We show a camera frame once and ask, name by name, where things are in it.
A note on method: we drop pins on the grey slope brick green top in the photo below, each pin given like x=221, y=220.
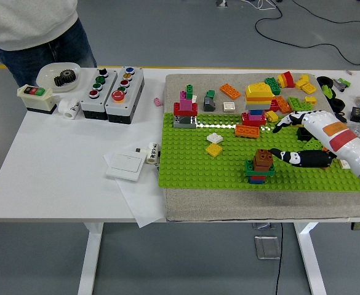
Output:
x=209, y=104

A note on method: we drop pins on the small black clip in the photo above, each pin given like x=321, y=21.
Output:
x=340, y=116

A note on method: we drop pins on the small yellow brick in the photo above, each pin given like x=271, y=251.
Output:
x=310, y=100
x=271, y=116

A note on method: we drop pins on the red pink grey brick tower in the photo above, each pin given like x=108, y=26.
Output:
x=185, y=108

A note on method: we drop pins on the dark green long brick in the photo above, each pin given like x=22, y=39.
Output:
x=249, y=168

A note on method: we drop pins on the white table leg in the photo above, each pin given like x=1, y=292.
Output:
x=89, y=261
x=309, y=261

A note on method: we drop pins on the white wall switch plate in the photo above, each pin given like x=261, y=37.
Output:
x=125, y=167

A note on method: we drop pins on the black metal gear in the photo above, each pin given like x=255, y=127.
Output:
x=65, y=78

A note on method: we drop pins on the grey-brown mat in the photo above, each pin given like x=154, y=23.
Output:
x=229, y=202

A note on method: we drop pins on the person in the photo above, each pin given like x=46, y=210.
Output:
x=29, y=21

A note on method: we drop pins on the yellow flat square brick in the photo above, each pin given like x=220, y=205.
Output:
x=309, y=88
x=213, y=149

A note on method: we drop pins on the white labelled tube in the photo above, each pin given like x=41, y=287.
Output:
x=152, y=153

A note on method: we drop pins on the silver floor socket lid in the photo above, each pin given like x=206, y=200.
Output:
x=264, y=225
x=267, y=247

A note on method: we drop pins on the dark green chunky brick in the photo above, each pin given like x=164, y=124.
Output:
x=272, y=85

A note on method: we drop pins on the orange long brick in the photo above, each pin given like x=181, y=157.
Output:
x=246, y=131
x=324, y=149
x=283, y=104
x=230, y=91

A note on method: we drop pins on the black square brick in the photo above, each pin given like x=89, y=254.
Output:
x=302, y=133

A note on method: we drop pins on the grey four-button control box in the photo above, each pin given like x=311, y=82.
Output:
x=89, y=106

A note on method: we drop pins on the red and blue brick stack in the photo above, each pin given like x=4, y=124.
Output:
x=256, y=180

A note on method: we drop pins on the lime green long brick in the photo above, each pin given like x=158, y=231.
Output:
x=313, y=143

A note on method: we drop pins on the green studded baseplate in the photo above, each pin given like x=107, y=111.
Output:
x=192, y=166

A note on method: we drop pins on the lime green plastic piece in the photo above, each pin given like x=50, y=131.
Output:
x=326, y=90

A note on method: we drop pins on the black tape roll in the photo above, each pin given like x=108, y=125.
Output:
x=319, y=81

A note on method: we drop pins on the brown square brick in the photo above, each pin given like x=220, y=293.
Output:
x=264, y=155
x=261, y=166

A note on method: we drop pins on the white paper sheet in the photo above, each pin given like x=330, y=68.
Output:
x=142, y=202

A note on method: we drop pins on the small pink brick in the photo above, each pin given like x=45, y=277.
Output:
x=157, y=102

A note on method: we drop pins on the grey distant stand foot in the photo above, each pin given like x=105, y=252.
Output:
x=220, y=3

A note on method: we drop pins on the lime green flat plate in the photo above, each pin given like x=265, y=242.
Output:
x=307, y=106
x=294, y=103

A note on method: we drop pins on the white flat square brick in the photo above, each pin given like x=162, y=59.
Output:
x=344, y=164
x=229, y=106
x=214, y=138

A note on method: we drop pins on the grey emergency-stop control box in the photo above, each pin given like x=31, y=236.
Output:
x=127, y=104

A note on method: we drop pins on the green and grey clip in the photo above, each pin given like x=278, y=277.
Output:
x=342, y=82

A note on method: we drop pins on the cream red-green switch box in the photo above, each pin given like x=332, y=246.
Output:
x=38, y=103

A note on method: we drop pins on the white pipe tee fitting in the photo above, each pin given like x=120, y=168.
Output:
x=66, y=107

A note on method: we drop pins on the white plastic bowl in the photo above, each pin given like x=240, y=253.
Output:
x=47, y=77

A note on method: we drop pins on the yellow brick pair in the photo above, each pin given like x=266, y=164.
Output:
x=302, y=80

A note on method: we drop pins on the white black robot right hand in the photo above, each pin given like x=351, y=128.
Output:
x=339, y=138

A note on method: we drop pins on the red yellow orange curved bricks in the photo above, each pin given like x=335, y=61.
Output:
x=286, y=79

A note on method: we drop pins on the red chunky brick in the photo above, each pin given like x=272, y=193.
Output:
x=273, y=105

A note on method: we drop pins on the burger-shaped multicolour brick tower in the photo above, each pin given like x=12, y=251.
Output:
x=258, y=93

